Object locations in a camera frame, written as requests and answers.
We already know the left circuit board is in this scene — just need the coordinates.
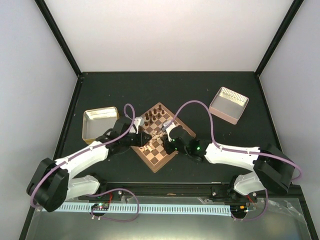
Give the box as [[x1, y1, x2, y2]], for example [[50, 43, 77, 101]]
[[91, 203, 109, 211]]

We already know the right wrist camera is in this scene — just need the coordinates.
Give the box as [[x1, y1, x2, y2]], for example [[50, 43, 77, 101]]
[[161, 120, 176, 132]]

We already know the wooden chess board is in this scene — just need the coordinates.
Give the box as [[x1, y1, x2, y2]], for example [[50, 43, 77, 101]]
[[129, 102, 197, 174]]

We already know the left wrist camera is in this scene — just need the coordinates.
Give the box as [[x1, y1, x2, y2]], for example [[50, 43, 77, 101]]
[[132, 116, 145, 134]]

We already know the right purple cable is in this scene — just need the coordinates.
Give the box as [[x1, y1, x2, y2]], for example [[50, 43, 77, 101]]
[[171, 100, 303, 182]]

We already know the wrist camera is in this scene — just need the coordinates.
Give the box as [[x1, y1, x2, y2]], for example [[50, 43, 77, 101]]
[[132, 116, 145, 134], [161, 120, 176, 132]]

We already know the light blue slotted cable duct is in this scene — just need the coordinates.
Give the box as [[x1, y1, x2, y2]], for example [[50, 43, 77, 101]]
[[55, 202, 231, 217]]

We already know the black frame post left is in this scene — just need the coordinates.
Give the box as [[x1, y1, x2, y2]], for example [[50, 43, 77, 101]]
[[34, 0, 82, 78]]

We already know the silver metal tray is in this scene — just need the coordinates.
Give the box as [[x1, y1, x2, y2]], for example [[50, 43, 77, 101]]
[[82, 106, 119, 145]]

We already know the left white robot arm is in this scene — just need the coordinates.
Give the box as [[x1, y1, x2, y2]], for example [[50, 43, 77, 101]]
[[26, 116, 152, 212]]

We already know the black frame post right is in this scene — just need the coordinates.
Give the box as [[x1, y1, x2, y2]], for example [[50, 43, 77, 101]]
[[255, 0, 304, 77]]

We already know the black mounting rail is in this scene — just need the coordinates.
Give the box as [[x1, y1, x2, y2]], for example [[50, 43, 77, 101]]
[[77, 182, 301, 201]]

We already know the black frame post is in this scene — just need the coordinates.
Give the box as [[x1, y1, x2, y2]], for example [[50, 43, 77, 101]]
[[255, 0, 304, 77], [34, 0, 82, 78]]

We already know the circuit board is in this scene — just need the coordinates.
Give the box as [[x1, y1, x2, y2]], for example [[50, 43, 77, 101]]
[[91, 203, 109, 211], [230, 205, 257, 213]]

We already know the pink patterned metal tin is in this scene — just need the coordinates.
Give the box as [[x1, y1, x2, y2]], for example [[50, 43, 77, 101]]
[[208, 86, 249, 125]]

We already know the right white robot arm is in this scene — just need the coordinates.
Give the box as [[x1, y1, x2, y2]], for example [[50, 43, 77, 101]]
[[162, 124, 295, 202]]

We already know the right circuit board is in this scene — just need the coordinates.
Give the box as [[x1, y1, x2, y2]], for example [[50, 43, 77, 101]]
[[230, 205, 257, 213]]

